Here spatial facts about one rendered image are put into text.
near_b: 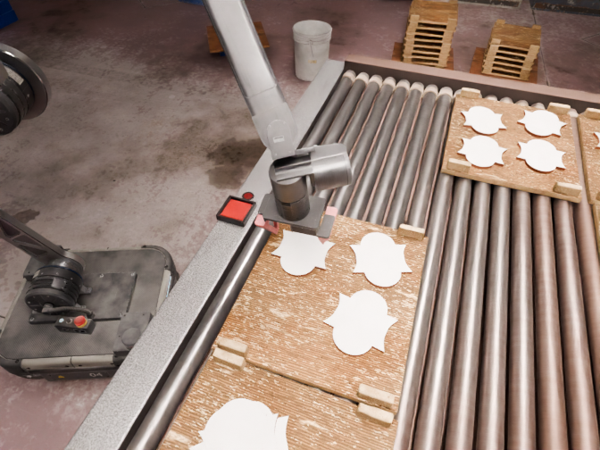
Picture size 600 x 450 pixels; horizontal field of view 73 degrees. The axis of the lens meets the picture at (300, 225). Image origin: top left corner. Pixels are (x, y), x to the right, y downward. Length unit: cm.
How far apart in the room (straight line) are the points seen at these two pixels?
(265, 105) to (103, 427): 60
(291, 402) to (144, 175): 212
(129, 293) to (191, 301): 91
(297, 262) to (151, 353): 34
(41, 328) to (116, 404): 107
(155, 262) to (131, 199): 76
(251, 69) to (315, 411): 56
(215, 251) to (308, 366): 35
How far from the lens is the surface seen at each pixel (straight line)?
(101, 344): 173
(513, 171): 124
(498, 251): 104
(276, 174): 62
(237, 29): 65
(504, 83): 161
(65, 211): 264
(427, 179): 115
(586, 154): 141
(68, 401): 197
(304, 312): 82
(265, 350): 79
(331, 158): 63
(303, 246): 91
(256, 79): 63
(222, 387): 77
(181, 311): 88
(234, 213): 101
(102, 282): 186
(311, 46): 329
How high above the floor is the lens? 165
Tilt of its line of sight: 48 degrees down
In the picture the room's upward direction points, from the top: straight up
